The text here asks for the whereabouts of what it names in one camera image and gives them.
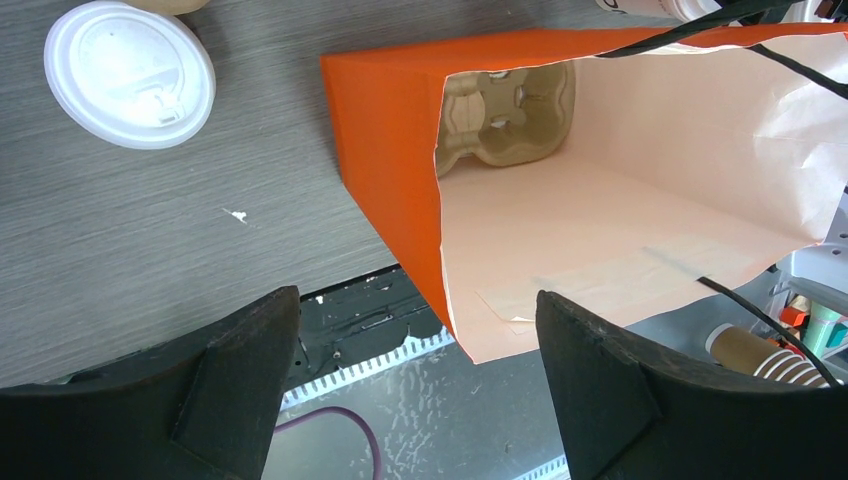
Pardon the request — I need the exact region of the brown striped background cup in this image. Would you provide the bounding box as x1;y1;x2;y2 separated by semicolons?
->
705;323;829;388

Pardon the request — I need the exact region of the brown pulp cup carrier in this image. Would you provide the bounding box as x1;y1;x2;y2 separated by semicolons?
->
123;0;210;16

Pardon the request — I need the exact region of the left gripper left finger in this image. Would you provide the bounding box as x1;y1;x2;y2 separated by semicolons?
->
1;286;300;479

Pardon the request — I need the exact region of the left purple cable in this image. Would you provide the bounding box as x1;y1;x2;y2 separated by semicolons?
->
272;405;384;480

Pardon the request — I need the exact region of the orange paper bag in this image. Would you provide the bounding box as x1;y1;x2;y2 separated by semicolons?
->
321;20;847;363

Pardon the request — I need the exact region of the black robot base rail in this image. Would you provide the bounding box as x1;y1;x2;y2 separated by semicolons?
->
281;265;454;410

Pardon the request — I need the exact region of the white paper coffee cup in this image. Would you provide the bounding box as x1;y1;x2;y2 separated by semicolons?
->
595;0;721;22

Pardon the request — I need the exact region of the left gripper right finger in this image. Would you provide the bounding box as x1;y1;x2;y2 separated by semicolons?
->
536;291;847;479

